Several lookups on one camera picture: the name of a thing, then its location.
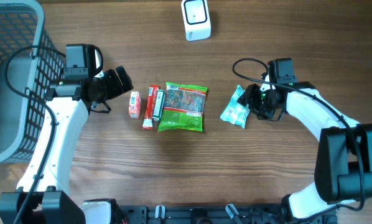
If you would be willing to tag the green snack bag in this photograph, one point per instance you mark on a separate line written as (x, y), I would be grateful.
(183, 107)

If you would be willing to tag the red Kleenex tissue pack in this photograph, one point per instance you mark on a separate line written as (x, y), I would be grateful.
(134, 105)

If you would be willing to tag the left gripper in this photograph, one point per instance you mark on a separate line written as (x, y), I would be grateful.
(112, 75)

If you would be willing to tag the white barcode scanner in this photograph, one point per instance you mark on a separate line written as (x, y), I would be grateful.
(196, 18)

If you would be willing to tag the green white small box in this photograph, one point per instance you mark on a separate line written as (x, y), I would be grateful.
(159, 105)

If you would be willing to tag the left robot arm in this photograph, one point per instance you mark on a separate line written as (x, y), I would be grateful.
(42, 195)

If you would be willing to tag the red stick sachet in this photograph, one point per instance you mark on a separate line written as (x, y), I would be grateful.
(151, 100)

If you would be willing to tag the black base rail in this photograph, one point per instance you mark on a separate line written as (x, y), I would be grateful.
(253, 214)

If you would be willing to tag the mint wet wipes pack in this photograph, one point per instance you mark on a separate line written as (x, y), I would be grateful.
(236, 113)

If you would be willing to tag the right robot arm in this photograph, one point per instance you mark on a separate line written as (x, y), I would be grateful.
(343, 169)

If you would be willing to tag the grey plastic shopping basket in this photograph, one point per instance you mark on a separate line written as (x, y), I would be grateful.
(27, 65)

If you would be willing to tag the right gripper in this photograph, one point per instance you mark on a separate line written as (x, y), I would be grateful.
(249, 97)

